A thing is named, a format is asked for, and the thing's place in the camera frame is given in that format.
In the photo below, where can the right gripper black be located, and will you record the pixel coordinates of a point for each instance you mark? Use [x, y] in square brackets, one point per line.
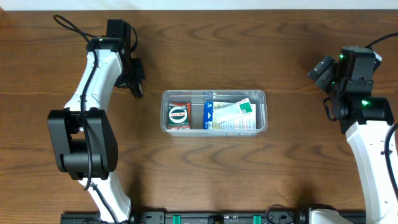
[321, 72]

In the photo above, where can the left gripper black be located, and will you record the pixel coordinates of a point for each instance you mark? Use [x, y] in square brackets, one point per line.
[134, 78]

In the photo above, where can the dark bottle white cap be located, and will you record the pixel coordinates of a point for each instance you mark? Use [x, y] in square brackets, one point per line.
[136, 89]

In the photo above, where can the green round tape box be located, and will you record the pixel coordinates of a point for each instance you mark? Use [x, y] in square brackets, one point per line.
[179, 115]

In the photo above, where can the red snack packet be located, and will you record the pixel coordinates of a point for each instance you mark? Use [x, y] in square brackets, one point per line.
[186, 107]

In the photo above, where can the blue fever patch packet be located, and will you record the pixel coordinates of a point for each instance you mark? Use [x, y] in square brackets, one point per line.
[209, 120]

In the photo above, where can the green white card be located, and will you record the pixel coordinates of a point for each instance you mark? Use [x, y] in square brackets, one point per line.
[233, 111]

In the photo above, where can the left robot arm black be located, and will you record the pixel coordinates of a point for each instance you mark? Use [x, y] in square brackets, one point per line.
[83, 141]

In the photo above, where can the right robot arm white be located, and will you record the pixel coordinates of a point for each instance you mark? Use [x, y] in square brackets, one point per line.
[368, 124]

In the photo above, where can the clear plastic container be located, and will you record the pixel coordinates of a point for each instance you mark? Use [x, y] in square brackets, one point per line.
[182, 111]

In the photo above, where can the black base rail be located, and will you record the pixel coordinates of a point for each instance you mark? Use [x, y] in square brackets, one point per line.
[274, 216]

